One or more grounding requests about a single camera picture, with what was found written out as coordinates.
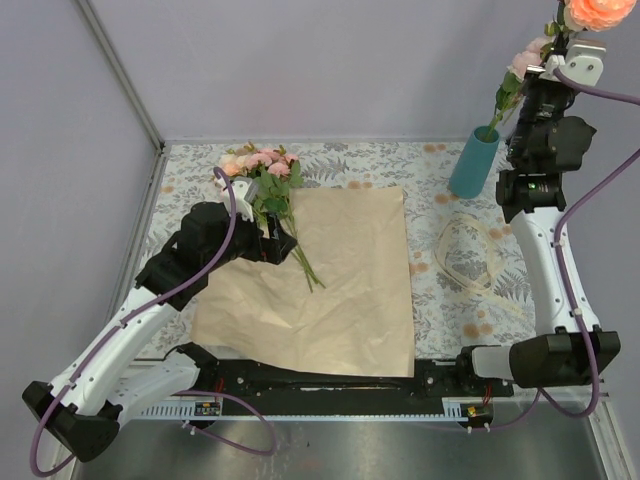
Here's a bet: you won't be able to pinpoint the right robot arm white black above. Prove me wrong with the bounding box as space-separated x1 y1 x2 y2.
454 77 620 396

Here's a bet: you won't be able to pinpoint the teal cylindrical vase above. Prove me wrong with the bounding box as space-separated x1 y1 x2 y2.
449 126 500 199

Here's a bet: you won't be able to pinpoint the left aluminium frame post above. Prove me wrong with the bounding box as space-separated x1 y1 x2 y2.
73 0 165 151

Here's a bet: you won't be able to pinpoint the orange beige wrapping paper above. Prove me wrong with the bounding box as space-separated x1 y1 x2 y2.
191 186 415 377

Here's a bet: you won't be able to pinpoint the pink flower bunch green stems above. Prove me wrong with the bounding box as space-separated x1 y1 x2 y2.
218 142 325 290

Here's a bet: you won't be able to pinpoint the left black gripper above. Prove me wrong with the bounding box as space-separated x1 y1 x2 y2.
205 203 297 272

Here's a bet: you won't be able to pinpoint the floral patterned table mat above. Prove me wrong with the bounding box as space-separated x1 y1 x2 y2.
136 142 535 362

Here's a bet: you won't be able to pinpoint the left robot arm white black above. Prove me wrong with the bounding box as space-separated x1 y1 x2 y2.
22 202 297 462

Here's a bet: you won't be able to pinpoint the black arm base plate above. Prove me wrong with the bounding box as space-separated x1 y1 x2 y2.
190 359 514 398

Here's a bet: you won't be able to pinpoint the white slotted cable duct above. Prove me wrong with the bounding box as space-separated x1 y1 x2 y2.
136 397 493 423

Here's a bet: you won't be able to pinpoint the cream printed ribbon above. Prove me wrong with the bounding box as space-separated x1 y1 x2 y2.
433 213 526 319

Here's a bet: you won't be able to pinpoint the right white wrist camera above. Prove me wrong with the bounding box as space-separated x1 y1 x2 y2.
525 39 607 87

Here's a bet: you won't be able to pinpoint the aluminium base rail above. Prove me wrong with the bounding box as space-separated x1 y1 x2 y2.
68 360 612 401

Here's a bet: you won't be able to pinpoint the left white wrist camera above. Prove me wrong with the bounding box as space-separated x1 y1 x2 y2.
215 176 259 222

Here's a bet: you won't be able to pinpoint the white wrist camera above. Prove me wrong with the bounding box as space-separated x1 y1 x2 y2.
215 176 259 222
525 39 607 87

